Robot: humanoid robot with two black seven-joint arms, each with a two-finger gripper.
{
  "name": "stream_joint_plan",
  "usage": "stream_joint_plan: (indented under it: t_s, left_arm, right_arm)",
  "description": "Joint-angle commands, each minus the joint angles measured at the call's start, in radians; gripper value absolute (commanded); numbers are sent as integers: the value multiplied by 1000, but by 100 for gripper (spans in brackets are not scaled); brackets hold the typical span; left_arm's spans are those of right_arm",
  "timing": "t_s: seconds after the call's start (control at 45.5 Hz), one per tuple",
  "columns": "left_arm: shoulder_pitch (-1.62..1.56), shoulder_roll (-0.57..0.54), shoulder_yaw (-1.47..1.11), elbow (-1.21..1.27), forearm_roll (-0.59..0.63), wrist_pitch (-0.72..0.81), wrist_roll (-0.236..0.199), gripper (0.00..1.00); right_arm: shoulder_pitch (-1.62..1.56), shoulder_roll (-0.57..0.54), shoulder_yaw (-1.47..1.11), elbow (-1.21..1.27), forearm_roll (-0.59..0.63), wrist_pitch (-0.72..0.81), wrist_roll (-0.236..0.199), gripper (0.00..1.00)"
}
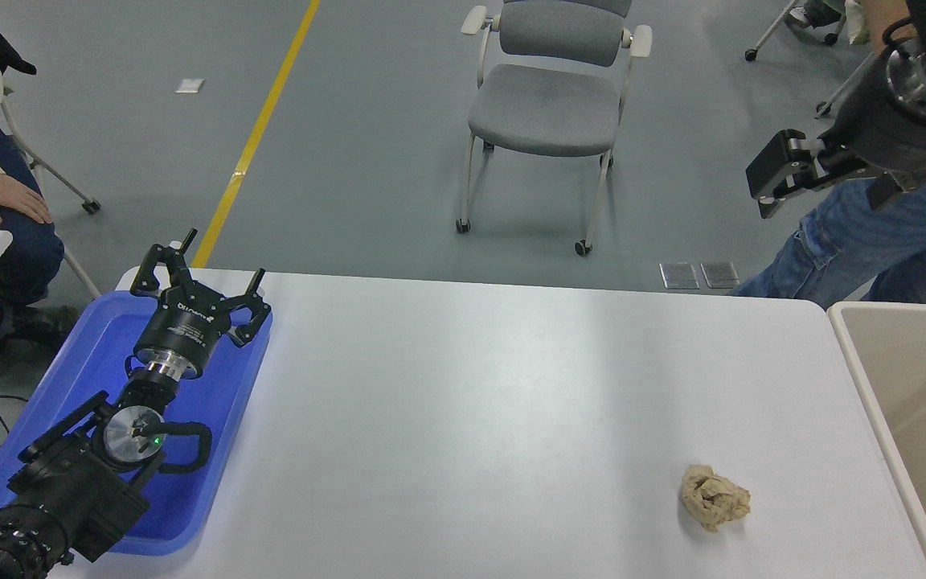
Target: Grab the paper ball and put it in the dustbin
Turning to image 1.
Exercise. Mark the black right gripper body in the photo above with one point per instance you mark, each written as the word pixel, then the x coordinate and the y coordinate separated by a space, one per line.
pixel 881 133

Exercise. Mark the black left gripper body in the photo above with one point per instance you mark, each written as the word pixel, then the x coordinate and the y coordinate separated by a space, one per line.
pixel 182 326

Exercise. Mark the tan paper ball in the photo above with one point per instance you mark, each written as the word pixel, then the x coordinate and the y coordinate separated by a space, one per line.
pixel 714 497

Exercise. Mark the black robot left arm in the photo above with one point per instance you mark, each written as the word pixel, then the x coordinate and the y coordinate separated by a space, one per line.
pixel 69 490

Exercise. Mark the seated person's hand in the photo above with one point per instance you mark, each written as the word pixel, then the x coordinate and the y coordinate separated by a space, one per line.
pixel 13 197

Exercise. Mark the blue plastic tray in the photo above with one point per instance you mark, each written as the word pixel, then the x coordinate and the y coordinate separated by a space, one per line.
pixel 214 402

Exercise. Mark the standing person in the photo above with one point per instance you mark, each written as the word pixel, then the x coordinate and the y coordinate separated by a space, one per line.
pixel 897 241

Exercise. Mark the metal floor plate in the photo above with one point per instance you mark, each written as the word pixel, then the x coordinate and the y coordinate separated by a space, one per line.
pixel 720 275
pixel 678 275

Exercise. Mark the pale bag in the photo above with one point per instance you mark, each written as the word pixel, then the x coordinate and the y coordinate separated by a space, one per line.
pixel 858 22

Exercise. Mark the person's foot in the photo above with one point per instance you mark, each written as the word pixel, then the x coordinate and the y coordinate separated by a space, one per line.
pixel 817 12

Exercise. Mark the seated person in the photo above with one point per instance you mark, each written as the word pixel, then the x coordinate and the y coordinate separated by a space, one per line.
pixel 21 249

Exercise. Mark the grey office chair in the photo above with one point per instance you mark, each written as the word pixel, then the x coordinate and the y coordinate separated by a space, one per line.
pixel 547 108

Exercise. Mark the large pale bin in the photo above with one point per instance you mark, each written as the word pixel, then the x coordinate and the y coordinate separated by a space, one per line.
pixel 921 386

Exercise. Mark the white wheeled chair frame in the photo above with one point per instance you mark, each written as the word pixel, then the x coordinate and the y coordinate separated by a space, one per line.
pixel 776 28

